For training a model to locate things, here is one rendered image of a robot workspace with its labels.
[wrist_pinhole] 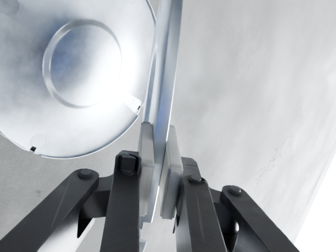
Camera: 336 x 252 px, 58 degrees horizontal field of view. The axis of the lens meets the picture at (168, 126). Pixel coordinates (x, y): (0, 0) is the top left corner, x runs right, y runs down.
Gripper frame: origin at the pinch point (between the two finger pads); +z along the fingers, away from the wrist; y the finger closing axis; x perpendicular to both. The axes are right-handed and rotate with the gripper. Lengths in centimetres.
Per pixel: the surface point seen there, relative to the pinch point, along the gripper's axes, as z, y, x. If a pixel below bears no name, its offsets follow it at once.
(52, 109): 25.0, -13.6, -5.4
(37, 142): 23.8, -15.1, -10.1
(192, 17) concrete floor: 81, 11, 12
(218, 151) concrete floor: 107, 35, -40
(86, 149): 29.6, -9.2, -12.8
